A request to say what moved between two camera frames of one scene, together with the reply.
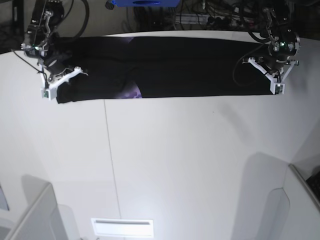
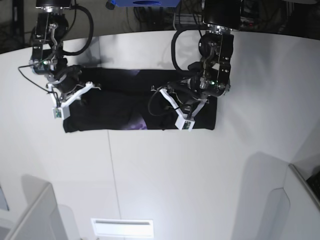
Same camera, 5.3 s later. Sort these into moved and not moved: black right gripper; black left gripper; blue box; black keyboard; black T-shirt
Moved: black right gripper; black left gripper; black T-shirt
Not moved: black keyboard; blue box
